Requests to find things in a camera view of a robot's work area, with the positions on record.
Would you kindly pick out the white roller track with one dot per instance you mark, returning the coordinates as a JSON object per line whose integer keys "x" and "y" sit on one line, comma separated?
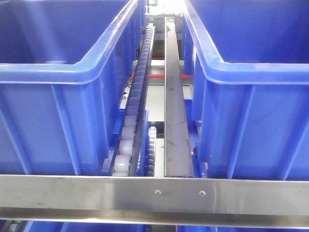
{"x": 130, "y": 156}

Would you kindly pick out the blue shelf bin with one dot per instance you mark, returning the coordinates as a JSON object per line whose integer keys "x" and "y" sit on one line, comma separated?
{"x": 64, "y": 65}
{"x": 248, "y": 63}

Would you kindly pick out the steel divider rail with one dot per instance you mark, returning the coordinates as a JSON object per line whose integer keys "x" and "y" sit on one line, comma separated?
{"x": 177, "y": 150}

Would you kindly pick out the left blue shelf bin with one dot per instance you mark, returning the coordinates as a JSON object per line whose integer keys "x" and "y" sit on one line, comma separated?
{"x": 64, "y": 65}

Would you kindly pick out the right blue shelf bin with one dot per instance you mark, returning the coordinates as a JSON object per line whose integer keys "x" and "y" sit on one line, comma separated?
{"x": 248, "y": 63}

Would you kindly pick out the steel shelf front rail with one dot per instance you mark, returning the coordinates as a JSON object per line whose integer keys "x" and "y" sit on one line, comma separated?
{"x": 154, "y": 200}

